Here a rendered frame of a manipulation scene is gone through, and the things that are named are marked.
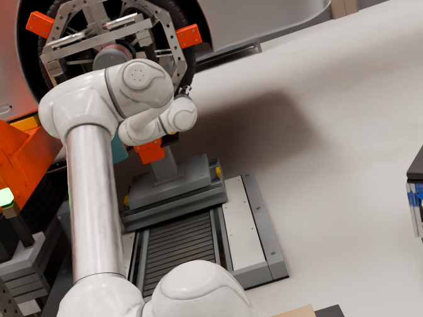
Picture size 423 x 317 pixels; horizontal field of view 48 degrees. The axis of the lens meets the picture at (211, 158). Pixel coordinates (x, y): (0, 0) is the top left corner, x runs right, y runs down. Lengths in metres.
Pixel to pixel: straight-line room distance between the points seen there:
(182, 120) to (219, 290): 0.96
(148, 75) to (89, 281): 0.48
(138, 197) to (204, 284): 1.51
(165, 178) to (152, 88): 1.22
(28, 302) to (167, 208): 0.70
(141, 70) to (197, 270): 0.50
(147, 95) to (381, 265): 1.04
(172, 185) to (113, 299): 1.40
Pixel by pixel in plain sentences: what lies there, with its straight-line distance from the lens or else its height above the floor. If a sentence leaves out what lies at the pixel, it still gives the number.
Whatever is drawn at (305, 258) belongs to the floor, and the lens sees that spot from 1.87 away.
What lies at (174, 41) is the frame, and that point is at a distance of 1.96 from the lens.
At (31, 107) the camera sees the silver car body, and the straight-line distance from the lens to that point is 2.21.
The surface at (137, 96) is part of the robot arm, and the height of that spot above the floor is 0.87.
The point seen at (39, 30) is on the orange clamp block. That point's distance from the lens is 2.03.
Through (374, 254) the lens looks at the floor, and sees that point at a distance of 1.82.
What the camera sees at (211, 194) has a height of 0.15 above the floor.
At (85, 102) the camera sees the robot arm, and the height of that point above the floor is 0.90.
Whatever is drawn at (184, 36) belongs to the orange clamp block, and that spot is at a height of 0.86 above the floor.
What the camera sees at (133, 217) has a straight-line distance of 2.25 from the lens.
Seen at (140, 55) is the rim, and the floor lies 0.83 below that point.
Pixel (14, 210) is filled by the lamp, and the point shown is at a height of 0.59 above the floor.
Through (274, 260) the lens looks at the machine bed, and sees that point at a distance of 1.76.
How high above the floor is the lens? 1.10
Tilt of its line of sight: 22 degrees down
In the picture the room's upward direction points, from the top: 19 degrees counter-clockwise
